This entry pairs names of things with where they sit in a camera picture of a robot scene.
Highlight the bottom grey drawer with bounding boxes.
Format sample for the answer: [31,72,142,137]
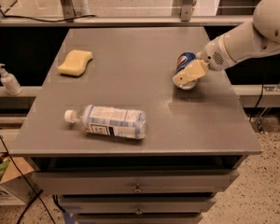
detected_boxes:
[77,214,202,224]

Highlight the middle grey drawer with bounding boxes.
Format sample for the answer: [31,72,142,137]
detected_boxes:
[59,195,215,215]

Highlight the black cable on floor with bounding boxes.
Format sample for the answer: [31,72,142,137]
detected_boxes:
[0,123,57,224]

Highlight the clear plastic water bottle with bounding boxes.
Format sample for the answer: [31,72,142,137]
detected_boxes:
[64,105,147,139]

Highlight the grey metal shelf rail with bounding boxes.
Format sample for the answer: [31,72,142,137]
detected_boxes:
[0,15,252,28]

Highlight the blue pepsi can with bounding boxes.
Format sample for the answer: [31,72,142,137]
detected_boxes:
[172,52,198,90]

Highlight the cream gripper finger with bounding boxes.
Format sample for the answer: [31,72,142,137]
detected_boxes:
[184,59,208,81]

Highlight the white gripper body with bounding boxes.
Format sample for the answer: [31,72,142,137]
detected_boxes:
[196,35,236,71]

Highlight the grey drawer cabinet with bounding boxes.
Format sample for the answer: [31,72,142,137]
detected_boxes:
[9,26,263,224]

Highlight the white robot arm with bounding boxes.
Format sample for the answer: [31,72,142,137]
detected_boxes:
[172,0,280,90]

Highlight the cardboard box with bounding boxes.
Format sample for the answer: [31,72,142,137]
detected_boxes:
[0,157,34,206]

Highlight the black cable on shelf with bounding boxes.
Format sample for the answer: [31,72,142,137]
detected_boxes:
[0,0,97,23]

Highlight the white pump dispenser bottle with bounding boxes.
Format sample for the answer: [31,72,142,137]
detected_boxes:
[0,63,22,96]

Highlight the grey drawer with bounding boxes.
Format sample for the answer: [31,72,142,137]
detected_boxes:
[77,214,202,224]
[59,195,215,215]
[32,170,239,195]

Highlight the top grey drawer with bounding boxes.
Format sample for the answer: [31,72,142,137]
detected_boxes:
[32,170,239,195]

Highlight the yellow sponge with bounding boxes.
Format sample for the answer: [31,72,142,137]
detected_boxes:
[58,49,92,77]

